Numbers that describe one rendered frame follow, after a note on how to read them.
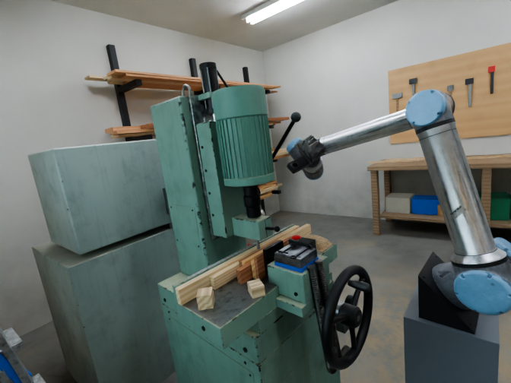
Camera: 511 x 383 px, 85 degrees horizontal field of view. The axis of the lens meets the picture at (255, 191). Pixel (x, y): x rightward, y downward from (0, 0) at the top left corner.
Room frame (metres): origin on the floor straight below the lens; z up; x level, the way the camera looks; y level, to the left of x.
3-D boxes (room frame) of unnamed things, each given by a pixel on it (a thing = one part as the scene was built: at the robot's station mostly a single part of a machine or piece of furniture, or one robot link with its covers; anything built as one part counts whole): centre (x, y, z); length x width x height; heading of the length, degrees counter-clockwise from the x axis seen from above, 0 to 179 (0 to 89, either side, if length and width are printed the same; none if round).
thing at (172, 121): (1.16, 0.22, 1.16); 0.22 x 0.22 x 0.72; 45
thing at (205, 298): (0.72, 0.18, 0.92); 0.05 x 0.04 x 0.04; 3
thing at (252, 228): (0.98, 0.03, 1.03); 0.14 x 0.07 x 0.09; 45
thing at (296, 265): (0.81, -0.11, 0.99); 0.13 x 0.11 x 0.06; 135
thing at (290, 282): (0.81, -0.10, 0.91); 0.15 x 0.14 x 0.09; 135
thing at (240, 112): (0.96, 0.02, 1.35); 0.18 x 0.18 x 0.31
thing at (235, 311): (0.87, -0.04, 0.87); 0.61 x 0.30 x 0.06; 135
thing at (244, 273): (0.90, 0.00, 0.92); 0.23 x 0.02 x 0.05; 135
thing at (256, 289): (0.75, 0.03, 0.92); 0.05 x 0.04 x 0.03; 17
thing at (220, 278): (1.00, -0.02, 0.92); 0.55 x 0.02 x 0.04; 135
